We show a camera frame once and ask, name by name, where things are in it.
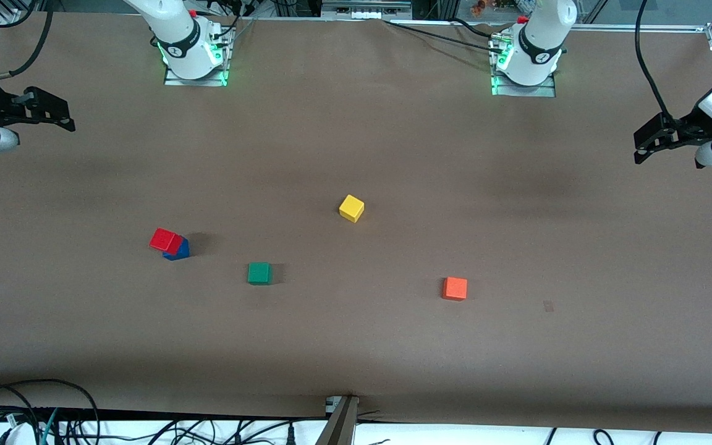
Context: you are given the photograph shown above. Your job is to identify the teal floor cable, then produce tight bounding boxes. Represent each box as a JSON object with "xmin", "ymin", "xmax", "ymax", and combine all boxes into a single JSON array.
[{"xmin": 40, "ymin": 408, "xmax": 60, "ymax": 445}]

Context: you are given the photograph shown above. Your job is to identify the white power strip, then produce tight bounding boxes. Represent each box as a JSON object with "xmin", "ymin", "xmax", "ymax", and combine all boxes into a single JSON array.
[{"xmin": 322, "ymin": 0, "xmax": 413, "ymax": 20}]

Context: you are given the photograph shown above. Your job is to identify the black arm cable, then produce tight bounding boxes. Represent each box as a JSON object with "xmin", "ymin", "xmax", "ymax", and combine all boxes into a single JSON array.
[
  {"xmin": 0, "ymin": 0, "xmax": 54, "ymax": 85},
  {"xmin": 635, "ymin": 0, "xmax": 673, "ymax": 119}
]

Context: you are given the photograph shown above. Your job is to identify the red wooden block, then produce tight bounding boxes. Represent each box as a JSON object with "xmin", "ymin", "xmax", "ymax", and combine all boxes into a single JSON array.
[{"xmin": 149, "ymin": 227, "xmax": 184, "ymax": 256}]

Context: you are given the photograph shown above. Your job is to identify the orange wooden block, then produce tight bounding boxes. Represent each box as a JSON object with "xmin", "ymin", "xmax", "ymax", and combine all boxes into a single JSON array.
[{"xmin": 442, "ymin": 276, "xmax": 468, "ymax": 302}]

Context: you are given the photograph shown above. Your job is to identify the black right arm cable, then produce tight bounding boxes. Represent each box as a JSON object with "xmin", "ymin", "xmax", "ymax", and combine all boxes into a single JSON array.
[{"xmin": 0, "ymin": 0, "xmax": 54, "ymax": 85}]

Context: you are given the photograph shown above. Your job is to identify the dark camera mount post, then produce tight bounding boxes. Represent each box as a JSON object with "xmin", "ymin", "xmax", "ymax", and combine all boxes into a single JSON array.
[{"xmin": 315, "ymin": 396, "xmax": 360, "ymax": 445}]

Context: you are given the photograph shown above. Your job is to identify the black looped floor cable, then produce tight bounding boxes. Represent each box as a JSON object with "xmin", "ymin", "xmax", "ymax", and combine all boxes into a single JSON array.
[{"xmin": 0, "ymin": 379, "xmax": 101, "ymax": 445}]

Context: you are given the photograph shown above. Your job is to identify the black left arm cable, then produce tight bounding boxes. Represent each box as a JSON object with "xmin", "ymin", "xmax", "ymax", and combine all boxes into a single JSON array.
[{"xmin": 635, "ymin": 0, "xmax": 673, "ymax": 119}]

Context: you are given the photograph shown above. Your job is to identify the long black base cable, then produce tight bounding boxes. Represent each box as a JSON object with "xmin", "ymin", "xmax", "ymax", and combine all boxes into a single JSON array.
[{"xmin": 386, "ymin": 20, "xmax": 505, "ymax": 49}]

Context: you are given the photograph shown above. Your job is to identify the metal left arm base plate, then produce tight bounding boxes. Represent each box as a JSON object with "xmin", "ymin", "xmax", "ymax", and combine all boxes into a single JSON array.
[{"xmin": 491, "ymin": 37, "xmax": 557, "ymax": 98}]

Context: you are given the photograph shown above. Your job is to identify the yellow wooden block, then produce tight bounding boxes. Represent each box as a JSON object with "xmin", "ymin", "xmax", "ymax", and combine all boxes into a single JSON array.
[{"xmin": 339, "ymin": 194, "xmax": 365, "ymax": 224}]

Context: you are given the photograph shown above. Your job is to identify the blue wooden block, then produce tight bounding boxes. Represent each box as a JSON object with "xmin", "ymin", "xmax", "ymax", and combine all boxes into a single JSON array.
[{"xmin": 163, "ymin": 237, "xmax": 191, "ymax": 261}]

